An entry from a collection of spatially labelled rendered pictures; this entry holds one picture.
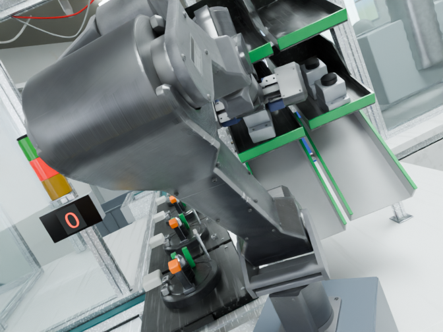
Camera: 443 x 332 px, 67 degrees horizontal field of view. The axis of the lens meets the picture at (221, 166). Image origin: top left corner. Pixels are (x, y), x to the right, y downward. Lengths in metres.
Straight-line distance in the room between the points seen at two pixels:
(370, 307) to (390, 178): 0.40
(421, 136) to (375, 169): 0.74
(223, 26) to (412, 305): 0.56
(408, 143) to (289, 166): 0.78
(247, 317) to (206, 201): 0.43
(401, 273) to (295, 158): 0.31
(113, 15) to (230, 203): 0.14
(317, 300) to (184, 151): 0.26
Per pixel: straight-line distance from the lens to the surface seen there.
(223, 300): 0.69
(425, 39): 1.63
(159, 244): 1.10
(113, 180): 0.18
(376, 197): 0.75
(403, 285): 0.76
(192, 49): 0.16
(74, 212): 0.84
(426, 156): 1.53
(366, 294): 0.44
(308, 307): 0.38
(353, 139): 0.81
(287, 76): 0.55
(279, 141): 0.63
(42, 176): 0.85
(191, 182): 0.20
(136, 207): 1.94
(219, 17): 0.48
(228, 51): 0.37
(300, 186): 0.74
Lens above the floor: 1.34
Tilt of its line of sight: 12 degrees down
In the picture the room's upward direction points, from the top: 25 degrees counter-clockwise
